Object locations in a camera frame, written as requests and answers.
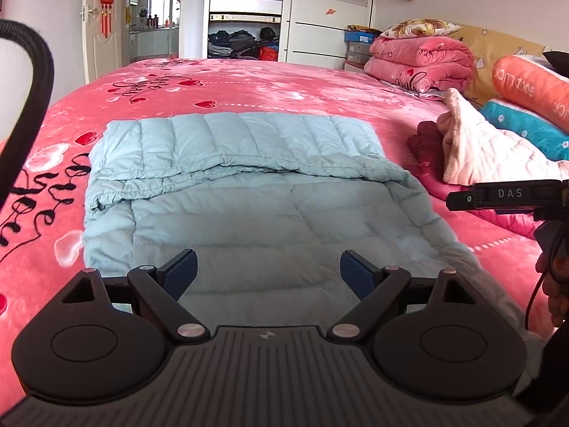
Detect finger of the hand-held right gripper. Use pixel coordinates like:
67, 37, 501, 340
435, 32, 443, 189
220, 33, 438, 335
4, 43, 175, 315
446, 180, 563, 211

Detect pile of dark folded clothes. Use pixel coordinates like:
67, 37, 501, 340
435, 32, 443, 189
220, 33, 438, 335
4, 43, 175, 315
207, 27, 280, 61

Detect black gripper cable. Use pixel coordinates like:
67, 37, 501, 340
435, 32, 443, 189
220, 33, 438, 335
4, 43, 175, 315
525, 227, 558, 331

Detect orange bolster pillow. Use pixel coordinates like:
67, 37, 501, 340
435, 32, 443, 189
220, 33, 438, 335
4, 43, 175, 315
491, 54, 569, 133

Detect dark red quilted garment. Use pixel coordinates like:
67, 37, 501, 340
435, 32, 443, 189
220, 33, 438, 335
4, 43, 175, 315
406, 120, 546, 239

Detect teal pillow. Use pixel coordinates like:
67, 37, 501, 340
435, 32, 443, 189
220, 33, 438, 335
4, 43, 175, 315
479, 100, 569, 161

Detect light blue down jacket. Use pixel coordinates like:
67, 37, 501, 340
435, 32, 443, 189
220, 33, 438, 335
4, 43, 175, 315
82, 112, 547, 357

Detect stacked storage boxes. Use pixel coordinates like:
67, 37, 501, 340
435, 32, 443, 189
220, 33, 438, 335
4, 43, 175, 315
345, 43, 374, 70

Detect person's right forearm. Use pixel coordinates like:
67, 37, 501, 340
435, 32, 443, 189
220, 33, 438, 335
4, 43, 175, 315
522, 320, 569, 427

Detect folded pink quilt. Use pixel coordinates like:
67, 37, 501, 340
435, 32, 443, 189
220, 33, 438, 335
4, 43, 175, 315
363, 35, 476, 94

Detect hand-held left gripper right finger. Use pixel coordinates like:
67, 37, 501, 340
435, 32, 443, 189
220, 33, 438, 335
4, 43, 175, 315
326, 250, 481, 344

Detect pink heart-print bedspread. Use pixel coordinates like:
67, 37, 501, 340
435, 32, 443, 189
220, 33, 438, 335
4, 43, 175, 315
0, 56, 562, 410

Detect white kitchen cabinet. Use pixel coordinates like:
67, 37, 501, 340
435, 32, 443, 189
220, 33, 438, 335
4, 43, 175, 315
128, 27, 179, 59

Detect person's right hand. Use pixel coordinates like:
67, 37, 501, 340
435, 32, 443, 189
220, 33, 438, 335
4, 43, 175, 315
536, 249, 569, 328

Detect white room door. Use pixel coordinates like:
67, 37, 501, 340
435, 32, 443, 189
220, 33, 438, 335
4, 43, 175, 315
82, 0, 124, 84

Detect black pillow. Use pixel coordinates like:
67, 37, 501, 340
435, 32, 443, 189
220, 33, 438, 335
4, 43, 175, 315
542, 51, 569, 77

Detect white wardrobe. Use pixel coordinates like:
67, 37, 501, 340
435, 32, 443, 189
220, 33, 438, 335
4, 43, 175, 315
204, 0, 378, 70

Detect black corrugated hose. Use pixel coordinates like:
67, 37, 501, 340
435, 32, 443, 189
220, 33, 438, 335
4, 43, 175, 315
0, 19, 55, 208

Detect blue shoe box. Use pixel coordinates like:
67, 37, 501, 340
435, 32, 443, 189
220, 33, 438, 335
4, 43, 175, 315
344, 31, 379, 46

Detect floral pillow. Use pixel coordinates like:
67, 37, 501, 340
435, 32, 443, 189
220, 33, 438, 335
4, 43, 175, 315
379, 18, 463, 40

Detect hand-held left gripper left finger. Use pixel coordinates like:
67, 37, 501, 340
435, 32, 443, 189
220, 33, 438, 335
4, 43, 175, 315
58, 249, 211, 344

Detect yellow headboard cover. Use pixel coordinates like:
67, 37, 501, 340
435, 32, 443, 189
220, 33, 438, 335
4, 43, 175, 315
445, 24, 548, 108

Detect light pink quilted garment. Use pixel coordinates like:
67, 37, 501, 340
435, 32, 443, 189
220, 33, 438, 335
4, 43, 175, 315
436, 87, 569, 186

